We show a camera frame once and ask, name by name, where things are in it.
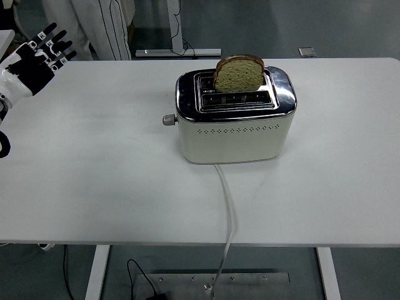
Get white toaster with chrome top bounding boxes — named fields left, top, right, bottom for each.
left=174, top=65, right=298, bottom=165

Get white power cord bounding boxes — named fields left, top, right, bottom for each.
left=209, top=164, right=238, bottom=298

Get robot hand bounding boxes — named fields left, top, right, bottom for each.
left=0, top=22, right=78, bottom=106

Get white desk leg with foot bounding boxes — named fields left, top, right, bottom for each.
left=135, top=0, right=223, bottom=59

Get black cable on desk leg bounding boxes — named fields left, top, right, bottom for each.
left=170, top=0, right=201, bottom=60

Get brown bread slice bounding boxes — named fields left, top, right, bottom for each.
left=213, top=54, right=266, bottom=93

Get person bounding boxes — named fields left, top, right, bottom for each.
left=42, top=0, right=133, bottom=62

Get brown cardboard box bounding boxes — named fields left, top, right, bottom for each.
left=127, top=20, right=136, bottom=48

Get thin black cable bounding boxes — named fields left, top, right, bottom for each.
left=62, top=244, right=76, bottom=300

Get black cable with adapter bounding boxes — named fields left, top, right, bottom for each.
left=126, top=258, right=171, bottom=300

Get white table leg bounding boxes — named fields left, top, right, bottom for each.
left=315, top=247, right=342, bottom=300
left=84, top=245, right=111, bottom=300

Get grey metal plate with screws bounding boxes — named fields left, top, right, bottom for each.
left=131, top=272, right=291, bottom=300

